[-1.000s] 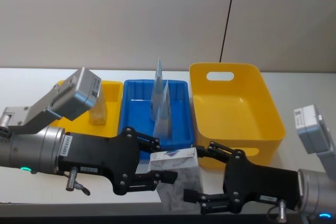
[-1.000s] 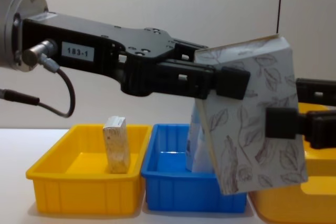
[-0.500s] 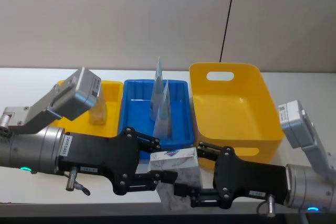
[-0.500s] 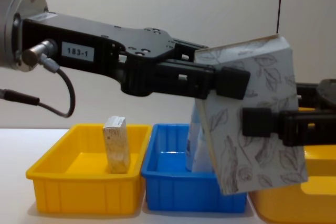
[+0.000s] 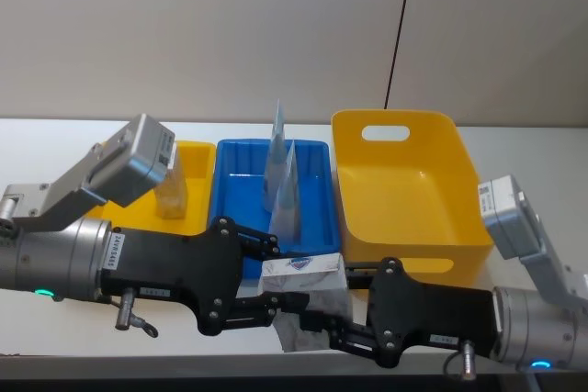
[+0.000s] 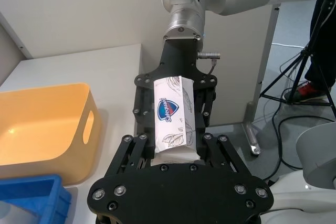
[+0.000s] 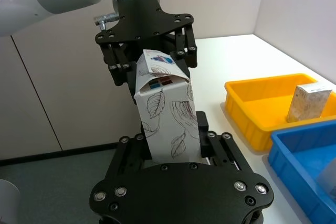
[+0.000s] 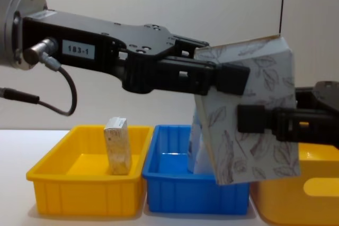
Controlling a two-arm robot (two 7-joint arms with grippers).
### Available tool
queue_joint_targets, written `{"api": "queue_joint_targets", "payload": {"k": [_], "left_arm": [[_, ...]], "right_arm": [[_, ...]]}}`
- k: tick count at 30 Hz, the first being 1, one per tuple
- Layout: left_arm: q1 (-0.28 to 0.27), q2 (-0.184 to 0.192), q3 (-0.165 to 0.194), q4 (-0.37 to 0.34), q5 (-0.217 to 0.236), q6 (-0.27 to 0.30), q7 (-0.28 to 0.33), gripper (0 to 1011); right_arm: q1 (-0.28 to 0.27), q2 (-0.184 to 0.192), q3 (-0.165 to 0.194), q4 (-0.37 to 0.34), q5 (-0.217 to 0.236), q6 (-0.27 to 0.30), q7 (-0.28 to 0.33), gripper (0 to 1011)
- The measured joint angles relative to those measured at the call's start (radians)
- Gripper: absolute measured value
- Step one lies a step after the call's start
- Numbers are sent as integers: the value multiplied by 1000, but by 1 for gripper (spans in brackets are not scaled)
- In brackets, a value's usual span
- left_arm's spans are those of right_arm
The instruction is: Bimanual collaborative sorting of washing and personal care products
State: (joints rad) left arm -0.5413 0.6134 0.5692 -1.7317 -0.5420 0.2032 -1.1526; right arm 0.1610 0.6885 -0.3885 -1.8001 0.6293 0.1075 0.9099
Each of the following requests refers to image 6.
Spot yellow plastic bin with handle slot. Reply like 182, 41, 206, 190
0, 82, 103, 187

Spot black floor cable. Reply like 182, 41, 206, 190
265, 100, 336, 184

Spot thin cable with silver plug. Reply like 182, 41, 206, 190
196, 51, 222, 74

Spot white partition panel with foot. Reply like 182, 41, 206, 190
199, 3, 282, 157

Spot person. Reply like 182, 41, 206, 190
285, 0, 336, 104

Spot blue plastic crate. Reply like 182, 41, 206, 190
0, 173, 73, 224

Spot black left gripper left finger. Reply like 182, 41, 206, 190
104, 133, 156, 177

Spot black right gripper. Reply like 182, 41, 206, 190
132, 39, 218, 137

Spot black tripod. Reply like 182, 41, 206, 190
259, 41, 336, 109

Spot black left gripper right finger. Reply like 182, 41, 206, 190
196, 133, 253, 175

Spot white soap package with leaves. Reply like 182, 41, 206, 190
150, 75, 201, 167

